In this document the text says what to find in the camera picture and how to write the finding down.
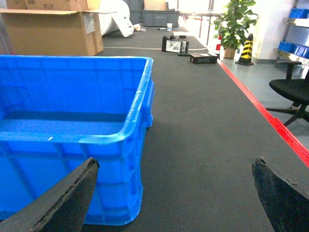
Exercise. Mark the large blue plastic crate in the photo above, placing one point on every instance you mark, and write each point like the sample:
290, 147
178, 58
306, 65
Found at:
56, 112

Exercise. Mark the green potted plant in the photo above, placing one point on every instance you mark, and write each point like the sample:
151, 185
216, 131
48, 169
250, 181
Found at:
234, 25

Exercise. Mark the white foam roll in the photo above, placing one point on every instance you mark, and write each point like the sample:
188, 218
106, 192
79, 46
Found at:
116, 17

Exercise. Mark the black box on floor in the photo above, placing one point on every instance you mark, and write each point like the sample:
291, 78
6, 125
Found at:
203, 58

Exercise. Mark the yellow black traffic cone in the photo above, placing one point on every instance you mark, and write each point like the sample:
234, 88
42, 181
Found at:
245, 58

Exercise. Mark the large brown cardboard box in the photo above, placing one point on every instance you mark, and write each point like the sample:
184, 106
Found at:
54, 27

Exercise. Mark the black office chair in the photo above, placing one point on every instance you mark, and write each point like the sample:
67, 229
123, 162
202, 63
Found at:
296, 90

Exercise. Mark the metal shelf with blue bins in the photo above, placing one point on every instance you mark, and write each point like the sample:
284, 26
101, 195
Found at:
294, 44

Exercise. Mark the white paper cup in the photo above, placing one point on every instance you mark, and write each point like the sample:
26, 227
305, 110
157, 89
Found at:
169, 26

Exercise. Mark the black framed picture display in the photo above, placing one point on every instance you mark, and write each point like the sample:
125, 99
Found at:
173, 45

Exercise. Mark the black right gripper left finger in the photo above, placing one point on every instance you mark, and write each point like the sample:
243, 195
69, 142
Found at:
62, 208

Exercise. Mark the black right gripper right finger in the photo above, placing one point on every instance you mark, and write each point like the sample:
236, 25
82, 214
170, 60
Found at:
284, 202

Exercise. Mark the grey plastic storage crate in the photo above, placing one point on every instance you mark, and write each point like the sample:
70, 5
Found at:
160, 18

